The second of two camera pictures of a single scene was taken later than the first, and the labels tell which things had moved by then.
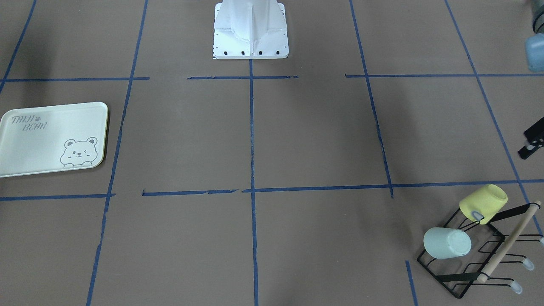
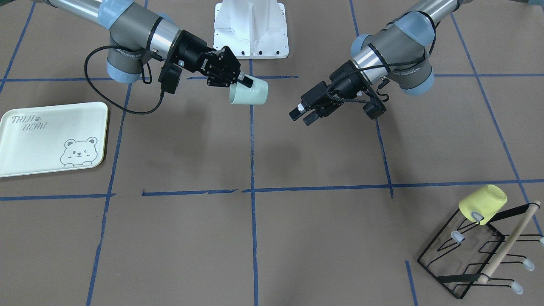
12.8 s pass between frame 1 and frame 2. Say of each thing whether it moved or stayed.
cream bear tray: stayed
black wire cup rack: stayed
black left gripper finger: moved
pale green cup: moved
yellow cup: stayed
